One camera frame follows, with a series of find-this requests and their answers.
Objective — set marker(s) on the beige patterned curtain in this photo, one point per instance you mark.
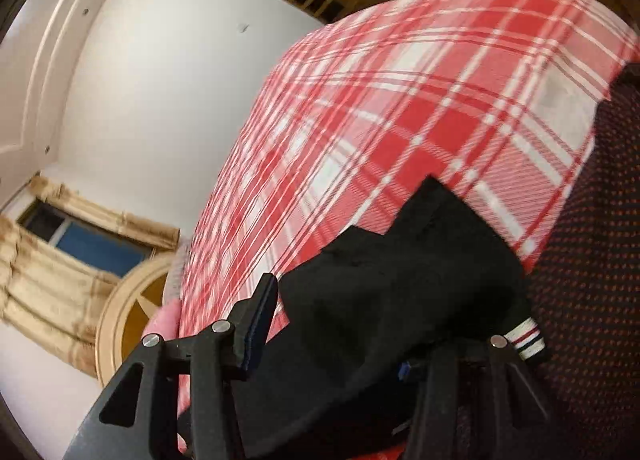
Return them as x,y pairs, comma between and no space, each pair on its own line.
45,300
115,222

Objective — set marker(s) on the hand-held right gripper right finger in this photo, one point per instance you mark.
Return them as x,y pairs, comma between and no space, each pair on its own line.
440,390

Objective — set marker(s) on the window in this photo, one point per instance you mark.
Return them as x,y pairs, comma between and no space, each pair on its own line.
85,242

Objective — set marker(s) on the red plaid bed sheet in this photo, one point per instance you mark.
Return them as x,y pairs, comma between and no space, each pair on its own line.
400,115

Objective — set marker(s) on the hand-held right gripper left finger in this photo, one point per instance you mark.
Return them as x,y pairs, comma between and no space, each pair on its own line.
252,335

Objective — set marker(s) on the black pants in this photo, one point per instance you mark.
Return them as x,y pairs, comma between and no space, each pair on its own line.
400,280

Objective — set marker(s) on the cream and brown headboard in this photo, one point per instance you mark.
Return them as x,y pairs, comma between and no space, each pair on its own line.
127,320

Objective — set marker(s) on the pink folded blanket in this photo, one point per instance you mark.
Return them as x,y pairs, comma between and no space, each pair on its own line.
167,322

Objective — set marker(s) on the dark dotted cloth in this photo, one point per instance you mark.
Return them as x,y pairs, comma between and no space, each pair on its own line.
590,240

